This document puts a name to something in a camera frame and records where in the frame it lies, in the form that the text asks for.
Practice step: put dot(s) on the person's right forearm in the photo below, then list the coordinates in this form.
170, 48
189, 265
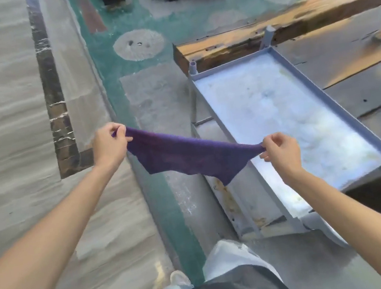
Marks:
364, 226

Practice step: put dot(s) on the person's white shoe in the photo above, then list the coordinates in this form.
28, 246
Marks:
180, 279

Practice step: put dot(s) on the long dark plank table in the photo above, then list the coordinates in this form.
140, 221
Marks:
366, 84

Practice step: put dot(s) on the purple microfibre cloth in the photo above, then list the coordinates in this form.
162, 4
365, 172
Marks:
185, 158

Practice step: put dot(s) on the person's right hand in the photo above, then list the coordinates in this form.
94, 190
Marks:
283, 156

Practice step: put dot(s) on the person's left forearm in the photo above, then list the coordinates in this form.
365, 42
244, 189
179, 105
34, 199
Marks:
38, 255

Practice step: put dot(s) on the thick raw wooden slab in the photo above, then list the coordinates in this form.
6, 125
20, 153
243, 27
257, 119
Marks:
266, 29

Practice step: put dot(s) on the grey metal cart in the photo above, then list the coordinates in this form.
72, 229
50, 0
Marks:
272, 110

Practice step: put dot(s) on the person's left hand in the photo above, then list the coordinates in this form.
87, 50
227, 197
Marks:
110, 145

